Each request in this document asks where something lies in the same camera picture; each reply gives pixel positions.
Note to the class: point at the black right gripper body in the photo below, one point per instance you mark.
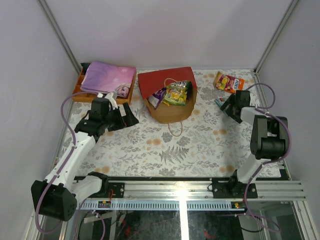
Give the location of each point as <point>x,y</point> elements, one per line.
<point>234,118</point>

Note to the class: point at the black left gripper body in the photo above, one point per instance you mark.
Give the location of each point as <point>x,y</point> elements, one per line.
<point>120,120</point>

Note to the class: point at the teal Fox's mint candy bag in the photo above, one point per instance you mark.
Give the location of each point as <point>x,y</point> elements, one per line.
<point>220,101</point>

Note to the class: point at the orange Fox's fruits candy bag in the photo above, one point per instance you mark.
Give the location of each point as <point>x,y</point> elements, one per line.
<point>228,83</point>

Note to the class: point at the purple candy bag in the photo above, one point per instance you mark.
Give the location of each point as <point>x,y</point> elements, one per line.
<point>156,98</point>

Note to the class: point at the red brown paper bag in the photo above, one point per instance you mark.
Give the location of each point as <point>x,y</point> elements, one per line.
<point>153,81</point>

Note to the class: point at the green yellow candy bag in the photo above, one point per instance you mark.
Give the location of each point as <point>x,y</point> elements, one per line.
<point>176,93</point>

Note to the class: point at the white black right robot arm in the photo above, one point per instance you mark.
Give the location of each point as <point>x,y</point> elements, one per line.
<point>270,142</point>

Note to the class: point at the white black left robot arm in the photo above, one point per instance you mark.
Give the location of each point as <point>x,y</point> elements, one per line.
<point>58,196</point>

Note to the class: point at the wooden tray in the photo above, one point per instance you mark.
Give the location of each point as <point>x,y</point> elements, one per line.
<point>87,97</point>

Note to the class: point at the pink purple folded cloth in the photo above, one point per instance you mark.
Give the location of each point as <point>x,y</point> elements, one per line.
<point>105,78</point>

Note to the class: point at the left aluminium frame post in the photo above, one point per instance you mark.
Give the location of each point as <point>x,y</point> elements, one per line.
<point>59,34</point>

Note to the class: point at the aluminium frame post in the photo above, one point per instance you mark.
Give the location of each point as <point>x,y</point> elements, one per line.
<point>59,34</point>
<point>283,22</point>

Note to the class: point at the aluminium front rail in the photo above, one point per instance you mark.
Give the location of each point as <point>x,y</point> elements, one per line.
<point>200,189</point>

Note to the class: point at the right aluminium frame post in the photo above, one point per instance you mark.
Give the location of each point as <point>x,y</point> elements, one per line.
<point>283,22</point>

